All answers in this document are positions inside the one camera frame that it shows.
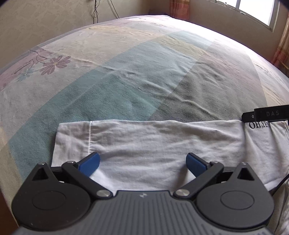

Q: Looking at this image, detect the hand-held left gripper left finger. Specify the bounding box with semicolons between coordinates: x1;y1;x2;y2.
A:
31;152;114;201

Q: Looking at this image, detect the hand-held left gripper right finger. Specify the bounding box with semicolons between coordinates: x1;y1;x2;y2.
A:
173;152;260;201

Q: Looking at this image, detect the white printed t-shirt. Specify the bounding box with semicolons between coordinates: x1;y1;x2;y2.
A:
52;120;289;192

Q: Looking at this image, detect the black wall cable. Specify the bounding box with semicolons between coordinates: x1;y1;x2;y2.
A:
92;0;100;23
108;0;119;19

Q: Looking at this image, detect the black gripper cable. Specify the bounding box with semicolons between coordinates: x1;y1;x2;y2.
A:
270;173;289;197

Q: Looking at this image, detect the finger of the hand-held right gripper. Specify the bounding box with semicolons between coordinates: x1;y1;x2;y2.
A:
241;110;256;123

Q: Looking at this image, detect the window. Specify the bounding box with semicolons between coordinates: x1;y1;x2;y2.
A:
213;0;280;33

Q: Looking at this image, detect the bed with patchwork sheet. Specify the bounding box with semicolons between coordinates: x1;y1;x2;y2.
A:
0;15;289;204

